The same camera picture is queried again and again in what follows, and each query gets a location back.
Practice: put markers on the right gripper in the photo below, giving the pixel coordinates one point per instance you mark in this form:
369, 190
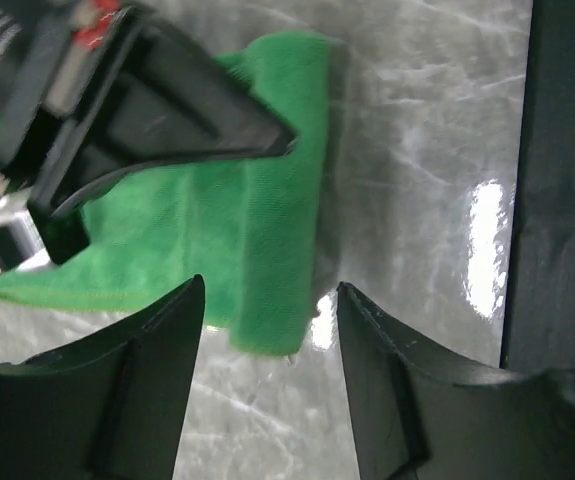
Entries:
93, 91

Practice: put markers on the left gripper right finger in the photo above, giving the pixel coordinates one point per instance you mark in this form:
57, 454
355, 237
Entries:
421, 411

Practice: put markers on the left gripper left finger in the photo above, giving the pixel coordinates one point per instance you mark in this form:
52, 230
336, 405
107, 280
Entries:
110, 405

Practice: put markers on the green towel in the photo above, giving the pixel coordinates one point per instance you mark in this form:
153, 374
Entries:
248, 227

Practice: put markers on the black base beam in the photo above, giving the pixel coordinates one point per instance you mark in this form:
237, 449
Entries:
539, 326

